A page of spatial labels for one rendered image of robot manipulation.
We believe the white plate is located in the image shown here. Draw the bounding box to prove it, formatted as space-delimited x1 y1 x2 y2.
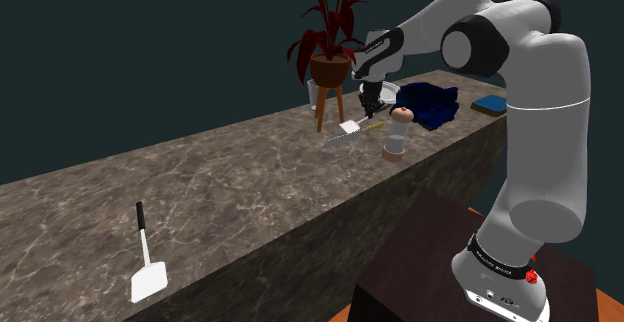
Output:
359 80 402 106

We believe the small white spatula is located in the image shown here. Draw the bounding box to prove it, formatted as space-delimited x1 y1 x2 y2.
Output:
339 114 372 135

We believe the red plant on wooden stand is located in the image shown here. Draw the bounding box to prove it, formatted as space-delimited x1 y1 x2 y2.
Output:
285 0 417 134

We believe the clear grinder with wooden ends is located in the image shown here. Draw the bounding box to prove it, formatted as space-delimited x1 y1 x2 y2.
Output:
381 106 415 163

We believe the clear drinking glass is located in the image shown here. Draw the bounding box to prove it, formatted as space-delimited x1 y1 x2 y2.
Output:
306 78 323 112

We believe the dark blue cloth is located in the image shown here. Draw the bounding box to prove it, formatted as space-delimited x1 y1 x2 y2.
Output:
389 81 461 132

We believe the blue sponge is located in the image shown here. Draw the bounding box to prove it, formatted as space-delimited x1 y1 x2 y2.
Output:
469 94 510 118

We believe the dark robot stand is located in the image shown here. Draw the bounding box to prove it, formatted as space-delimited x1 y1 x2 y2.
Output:
349 186 600 322

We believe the knife with yellow handle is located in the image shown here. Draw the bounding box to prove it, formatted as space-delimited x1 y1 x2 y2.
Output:
321 121 386 150

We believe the white spatula with black handle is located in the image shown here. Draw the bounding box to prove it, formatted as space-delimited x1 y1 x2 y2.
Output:
129 200 170 305

